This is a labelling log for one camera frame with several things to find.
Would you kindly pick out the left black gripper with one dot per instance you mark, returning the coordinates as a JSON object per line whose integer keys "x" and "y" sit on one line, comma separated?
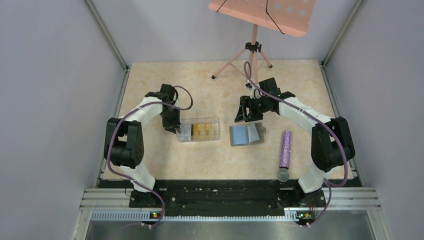
{"x": 167, "y": 124}

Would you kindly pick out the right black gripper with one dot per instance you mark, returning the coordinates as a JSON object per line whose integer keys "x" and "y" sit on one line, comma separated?
{"x": 252, "y": 116}

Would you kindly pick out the clear plastic card box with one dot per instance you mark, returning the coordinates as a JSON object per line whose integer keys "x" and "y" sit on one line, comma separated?
{"x": 198, "y": 129}

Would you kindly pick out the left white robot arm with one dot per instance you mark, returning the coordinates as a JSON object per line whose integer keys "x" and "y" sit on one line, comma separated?
{"x": 124, "y": 141}

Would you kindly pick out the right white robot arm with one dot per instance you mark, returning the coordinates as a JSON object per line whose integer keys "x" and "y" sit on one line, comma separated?
{"x": 331, "y": 141}

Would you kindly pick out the purple glitter microphone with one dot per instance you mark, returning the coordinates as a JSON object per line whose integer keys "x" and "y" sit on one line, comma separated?
{"x": 283, "y": 173}

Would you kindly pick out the pink music stand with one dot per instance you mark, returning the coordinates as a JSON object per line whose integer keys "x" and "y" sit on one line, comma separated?
{"x": 260, "y": 32}

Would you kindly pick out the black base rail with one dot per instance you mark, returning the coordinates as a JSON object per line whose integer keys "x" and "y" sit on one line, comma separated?
{"x": 233, "y": 200}

